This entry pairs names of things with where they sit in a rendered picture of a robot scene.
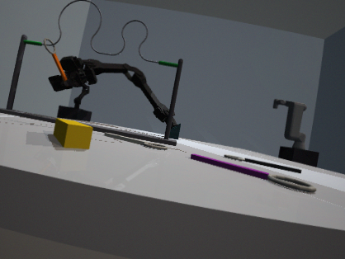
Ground orange handle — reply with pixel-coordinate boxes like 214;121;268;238
44;38;67;81

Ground purple handle with grey loop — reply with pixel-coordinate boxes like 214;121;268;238
191;154;316;192

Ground yellow cube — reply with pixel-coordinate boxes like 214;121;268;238
54;118;93;149

